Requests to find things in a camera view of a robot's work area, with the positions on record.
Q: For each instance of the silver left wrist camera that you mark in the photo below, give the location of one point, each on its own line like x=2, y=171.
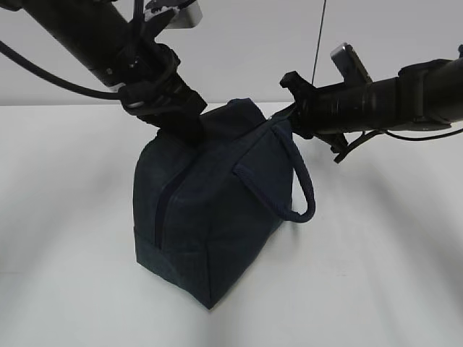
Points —
x=185, y=14

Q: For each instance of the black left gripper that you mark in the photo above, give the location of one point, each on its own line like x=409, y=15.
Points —
x=152, y=90

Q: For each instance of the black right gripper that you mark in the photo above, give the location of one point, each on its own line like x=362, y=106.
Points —
x=302, y=115

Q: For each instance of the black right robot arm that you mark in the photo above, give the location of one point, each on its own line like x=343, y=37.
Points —
x=424, y=97

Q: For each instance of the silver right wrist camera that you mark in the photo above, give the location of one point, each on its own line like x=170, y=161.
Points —
x=349, y=65

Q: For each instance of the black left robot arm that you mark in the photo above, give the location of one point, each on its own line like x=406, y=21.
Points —
x=93, y=32

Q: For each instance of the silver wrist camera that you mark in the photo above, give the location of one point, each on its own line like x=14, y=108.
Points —
x=349, y=65
x=185, y=14

